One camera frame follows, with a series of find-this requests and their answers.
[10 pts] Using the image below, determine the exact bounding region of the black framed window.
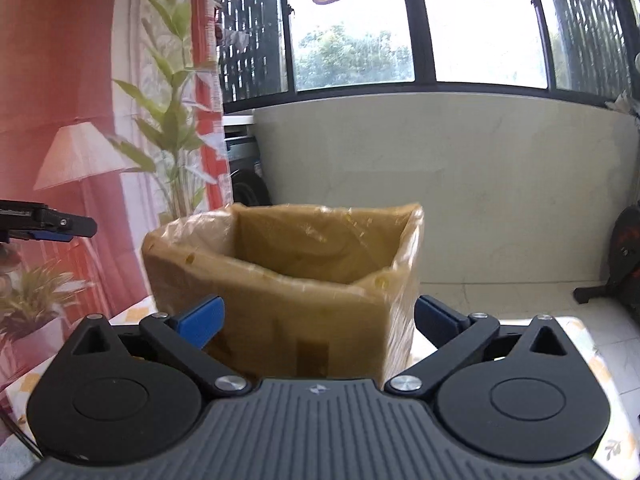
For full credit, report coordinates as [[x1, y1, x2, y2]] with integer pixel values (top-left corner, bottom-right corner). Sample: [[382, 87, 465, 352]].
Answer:
[[215, 0, 640, 111]]

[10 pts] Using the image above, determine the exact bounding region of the grey washing machine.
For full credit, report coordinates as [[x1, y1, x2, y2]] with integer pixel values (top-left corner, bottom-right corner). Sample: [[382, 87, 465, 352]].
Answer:
[[222, 112, 274, 207]]

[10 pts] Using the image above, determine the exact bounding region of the checked floral tablecloth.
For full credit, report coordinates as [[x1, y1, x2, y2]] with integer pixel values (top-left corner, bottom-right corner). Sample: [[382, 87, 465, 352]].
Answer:
[[0, 297, 640, 480]]

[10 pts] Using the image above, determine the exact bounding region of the black perforated window screen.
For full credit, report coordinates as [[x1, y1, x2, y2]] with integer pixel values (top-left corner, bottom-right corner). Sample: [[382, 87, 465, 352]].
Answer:
[[217, 0, 292, 105], [542, 0, 640, 108]]

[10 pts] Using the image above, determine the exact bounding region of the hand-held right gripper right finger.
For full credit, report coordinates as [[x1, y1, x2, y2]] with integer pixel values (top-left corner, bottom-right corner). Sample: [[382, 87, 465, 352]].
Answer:
[[386, 295, 576, 397]]

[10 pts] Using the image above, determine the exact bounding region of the black exercise bike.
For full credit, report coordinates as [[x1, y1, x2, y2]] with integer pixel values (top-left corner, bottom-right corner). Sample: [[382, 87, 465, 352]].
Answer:
[[574, 205, 640, 306]]

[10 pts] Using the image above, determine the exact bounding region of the plastic-wrapped cardboard box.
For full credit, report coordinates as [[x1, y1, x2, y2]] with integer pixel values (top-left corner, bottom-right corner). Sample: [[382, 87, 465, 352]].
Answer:
[[141, 202, 425, 382]]

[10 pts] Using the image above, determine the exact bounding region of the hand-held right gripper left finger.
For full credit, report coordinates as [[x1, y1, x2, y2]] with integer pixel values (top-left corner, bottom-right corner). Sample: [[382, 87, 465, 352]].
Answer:
[[54, 296, 251, 399]]

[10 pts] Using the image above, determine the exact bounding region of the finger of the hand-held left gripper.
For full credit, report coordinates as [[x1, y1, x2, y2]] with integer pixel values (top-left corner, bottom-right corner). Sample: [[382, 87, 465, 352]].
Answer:
[[0, 200, 98, 244]]

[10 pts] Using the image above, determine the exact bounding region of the red plant print curtain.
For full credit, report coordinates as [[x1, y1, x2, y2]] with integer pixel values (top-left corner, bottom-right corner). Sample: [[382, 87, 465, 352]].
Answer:
[[0, 0, 234, 396]]

